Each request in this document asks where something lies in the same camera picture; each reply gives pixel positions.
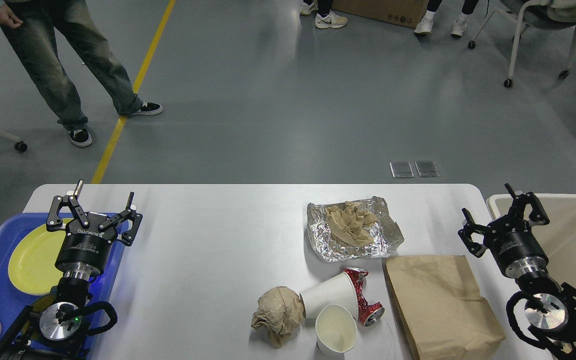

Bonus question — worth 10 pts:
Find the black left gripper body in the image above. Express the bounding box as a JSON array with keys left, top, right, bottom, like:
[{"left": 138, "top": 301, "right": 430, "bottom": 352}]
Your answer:
[{"left": 55, "top": 212, "right": 118, "bottom": 277}]

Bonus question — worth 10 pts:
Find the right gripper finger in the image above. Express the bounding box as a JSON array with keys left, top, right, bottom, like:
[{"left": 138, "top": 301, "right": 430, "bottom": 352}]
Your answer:
[
  {"left": 503, "top": 183, "right": 550, "bottom": 236},
  {"left": 457, "top": 207, "right": 494, "bottom": 259}
]

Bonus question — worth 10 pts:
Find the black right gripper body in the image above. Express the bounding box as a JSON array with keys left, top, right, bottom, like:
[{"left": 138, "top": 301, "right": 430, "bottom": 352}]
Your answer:
[{"left": 487, "top": 216, "right": 549, "bottom": 279}]

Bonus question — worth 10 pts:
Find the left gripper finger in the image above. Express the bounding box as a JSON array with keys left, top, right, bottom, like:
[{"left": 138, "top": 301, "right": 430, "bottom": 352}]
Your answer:
[
  {"left": 99, "top": 191, "right": 144, "bottom": 247},
  {"left": 46, "top": 179, "right": 90, "bottom": 233}
]

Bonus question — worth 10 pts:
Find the yellow plate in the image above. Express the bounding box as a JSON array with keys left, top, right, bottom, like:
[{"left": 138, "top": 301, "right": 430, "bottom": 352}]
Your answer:
[{"left": 7, "top": 225, "right": 66, "bottom": 296}]

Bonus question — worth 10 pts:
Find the dark green mug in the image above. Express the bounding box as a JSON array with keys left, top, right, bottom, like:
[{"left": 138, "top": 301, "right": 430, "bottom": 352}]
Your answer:
[{"left": 23, "top": 293, "right": 59, "bottom": 333}]

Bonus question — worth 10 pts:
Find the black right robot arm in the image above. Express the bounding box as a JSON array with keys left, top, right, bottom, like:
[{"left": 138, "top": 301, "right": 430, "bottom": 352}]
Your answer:
[{"left": 458, "top": 183, "right": 576, "bottom": 360}]

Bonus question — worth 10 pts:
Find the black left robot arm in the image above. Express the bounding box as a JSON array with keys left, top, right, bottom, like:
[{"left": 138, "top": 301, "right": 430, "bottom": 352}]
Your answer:
[{"left": 0, "top": 180, "right": 143, "bottom": 360}]

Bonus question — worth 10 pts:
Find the brown paper bag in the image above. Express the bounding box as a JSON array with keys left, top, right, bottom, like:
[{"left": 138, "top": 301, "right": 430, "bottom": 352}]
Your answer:
[{"left": 385, "top": 255, "right": 506, "bottom": 360}]

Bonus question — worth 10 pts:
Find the chair caster at left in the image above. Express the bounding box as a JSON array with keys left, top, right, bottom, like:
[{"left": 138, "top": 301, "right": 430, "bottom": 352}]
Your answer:
[{"left": 0, "top": 130, "right": 28, "bottom": 153}]

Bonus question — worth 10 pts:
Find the blue plastic tray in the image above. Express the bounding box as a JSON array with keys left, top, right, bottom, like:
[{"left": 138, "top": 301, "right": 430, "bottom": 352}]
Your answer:
[{"left": 0, "top": 212, "right": 124, "bottom": 339}]

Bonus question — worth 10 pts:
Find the aluminium foil sheet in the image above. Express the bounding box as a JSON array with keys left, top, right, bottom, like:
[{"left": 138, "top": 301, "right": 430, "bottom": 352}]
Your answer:
[{"left": 306, "top": 196, "right": 404, "bottom": 262}]

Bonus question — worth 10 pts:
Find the right floor outlet plate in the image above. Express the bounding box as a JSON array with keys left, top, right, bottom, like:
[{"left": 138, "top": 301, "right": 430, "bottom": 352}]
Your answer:
[{"left": 414, "top": 161, "right": 441, "bottom": 178}]

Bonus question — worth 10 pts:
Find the floor outlet plate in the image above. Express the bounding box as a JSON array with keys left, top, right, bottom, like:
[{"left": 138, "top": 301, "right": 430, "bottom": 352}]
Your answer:
[
  {"left": 390, "top": 161, "right": 415, "bottom": 179},
  {"left": 414, "top": 161, "right": 441, "bottom": 178}
]

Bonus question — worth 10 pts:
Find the left floor outlet plate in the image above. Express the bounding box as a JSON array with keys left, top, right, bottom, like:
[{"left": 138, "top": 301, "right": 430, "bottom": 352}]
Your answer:
[{"left": 390, "top": 161, "right": 415, "bottom": 179}]

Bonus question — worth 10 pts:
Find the crushed red can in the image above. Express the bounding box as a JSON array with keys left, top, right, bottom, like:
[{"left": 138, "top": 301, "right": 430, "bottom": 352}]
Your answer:
[{"left": 342, "top": 266, "right": 386, "bottom": 327}]

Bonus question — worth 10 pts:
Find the lying white paper cup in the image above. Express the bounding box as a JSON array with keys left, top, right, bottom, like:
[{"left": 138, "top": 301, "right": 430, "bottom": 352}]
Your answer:
[{"left": 299, "top": 272, "right": 359, "bottom": 320}]

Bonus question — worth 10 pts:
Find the upright white paper cup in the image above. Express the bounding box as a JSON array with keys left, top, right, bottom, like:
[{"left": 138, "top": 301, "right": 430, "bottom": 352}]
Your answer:
[{"left": 315, "top": 304, "right": 358, "bottom": 357}]

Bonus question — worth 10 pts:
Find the crumpled brown paper ball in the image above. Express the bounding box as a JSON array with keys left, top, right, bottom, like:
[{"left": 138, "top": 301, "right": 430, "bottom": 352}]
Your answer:
[{"left": 251, "top": 286, "right": 306, "bottom": 349}]

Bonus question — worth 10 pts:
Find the person in baggy jeans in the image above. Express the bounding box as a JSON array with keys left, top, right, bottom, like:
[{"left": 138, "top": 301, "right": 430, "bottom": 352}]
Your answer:
[{"left": 0, "top": 0, "right": 164, "bottom": 148}]

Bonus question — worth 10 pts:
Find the office chair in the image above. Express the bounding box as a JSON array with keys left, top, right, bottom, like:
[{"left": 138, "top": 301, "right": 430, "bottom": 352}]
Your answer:
[{"left": 467, "top": 0, "right": 576, "bottom": 88}]

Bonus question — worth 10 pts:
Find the white sneakers person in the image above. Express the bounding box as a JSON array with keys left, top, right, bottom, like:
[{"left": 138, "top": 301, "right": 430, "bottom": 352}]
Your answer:
[{"left": 413, "top": 0, "right": 481, "bottom": 38}]

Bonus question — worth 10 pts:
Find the cardboard box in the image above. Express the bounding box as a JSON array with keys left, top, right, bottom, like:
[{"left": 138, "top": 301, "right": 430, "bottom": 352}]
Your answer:
[{"left": 333, "top": 0, "right": 428, "bottom": 28}]

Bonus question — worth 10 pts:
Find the person in black trousers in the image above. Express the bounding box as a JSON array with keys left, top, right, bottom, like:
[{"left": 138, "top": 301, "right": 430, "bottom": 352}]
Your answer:
[{"left": 299, "top": 0, "right": 348, "bottom": 29}]

